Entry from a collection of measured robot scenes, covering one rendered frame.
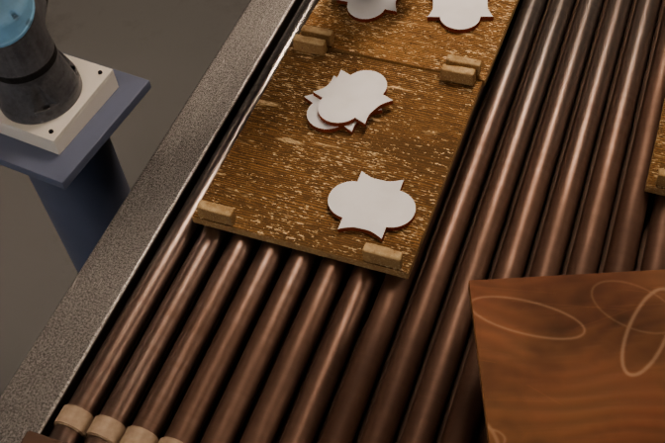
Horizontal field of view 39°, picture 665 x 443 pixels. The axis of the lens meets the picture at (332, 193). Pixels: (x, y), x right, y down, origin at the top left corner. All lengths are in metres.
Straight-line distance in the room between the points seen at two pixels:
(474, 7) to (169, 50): 1.62
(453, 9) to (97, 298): 0.80
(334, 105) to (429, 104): 0.16
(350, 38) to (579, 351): 0.76
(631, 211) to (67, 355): 0.85
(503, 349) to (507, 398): 0.07
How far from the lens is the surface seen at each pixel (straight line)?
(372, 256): 1.36
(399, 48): 1.68
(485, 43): 1.69
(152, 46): 3.22
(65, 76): 1.72
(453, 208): 1.46
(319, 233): 1.41
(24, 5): 1.61
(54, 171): 1.69
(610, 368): 1.19
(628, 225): 1.47
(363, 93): 1.57
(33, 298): 2.66
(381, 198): 1.44
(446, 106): 1.58
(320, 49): 1.67
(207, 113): 1.64
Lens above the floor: 2.07
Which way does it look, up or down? 51 degrees down
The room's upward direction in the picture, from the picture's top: 7 degrees counter-clockwise
